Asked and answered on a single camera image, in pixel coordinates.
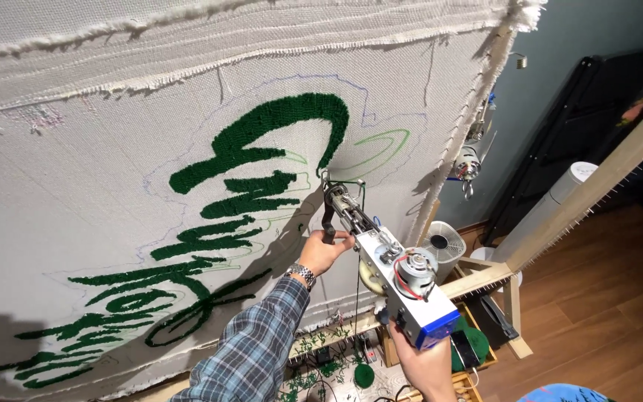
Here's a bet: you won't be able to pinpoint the white power strip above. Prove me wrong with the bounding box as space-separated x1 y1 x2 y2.
359 332 381 365

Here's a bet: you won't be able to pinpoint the hanging silver tufting gun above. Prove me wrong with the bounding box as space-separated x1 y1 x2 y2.
448 92 498 201

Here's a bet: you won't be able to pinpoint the white tufting cloth green design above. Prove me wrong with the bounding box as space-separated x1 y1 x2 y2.
0 0 548 402

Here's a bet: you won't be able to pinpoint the green yarn cones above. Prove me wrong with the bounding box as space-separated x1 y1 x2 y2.
449 317 491 373

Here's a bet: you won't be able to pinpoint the silver metal wristwatch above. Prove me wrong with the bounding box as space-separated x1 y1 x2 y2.
284 264 317 292

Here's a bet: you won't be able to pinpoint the person's left hand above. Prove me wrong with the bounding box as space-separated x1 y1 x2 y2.
297 229 356 278

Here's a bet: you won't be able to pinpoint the blue patterned garment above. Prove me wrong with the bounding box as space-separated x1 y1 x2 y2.
516 383 617 402

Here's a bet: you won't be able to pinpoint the black folded panel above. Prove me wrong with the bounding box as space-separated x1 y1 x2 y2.
483 42 643 246

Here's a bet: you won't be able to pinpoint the green yarn strand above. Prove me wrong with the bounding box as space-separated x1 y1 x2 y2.
352 180 368 338

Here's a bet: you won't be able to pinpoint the white cylinder tower appliance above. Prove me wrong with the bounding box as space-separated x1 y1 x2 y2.
469 161 599 291

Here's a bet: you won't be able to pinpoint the white and blue tufting gun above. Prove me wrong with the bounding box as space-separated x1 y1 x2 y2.
319 169 461 351

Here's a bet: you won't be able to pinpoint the person's right hand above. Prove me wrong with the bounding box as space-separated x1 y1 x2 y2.
390 321 460 402

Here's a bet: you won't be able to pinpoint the black flat tool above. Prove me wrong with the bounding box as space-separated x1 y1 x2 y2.
479 295 521 341

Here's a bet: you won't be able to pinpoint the heap of green yarn scraps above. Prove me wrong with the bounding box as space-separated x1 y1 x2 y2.
278 328 389 402

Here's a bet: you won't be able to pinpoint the black rectangular device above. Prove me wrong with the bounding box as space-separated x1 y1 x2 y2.
450 331 480 370

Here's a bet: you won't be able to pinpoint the white round fan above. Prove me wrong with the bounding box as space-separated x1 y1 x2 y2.
421 220 467 285

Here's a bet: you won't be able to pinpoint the wooden tufting frame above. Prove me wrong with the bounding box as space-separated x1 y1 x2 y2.
288 28 643 361

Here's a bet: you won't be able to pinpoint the green yarn ball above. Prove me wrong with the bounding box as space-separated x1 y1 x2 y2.
353 363 376 389

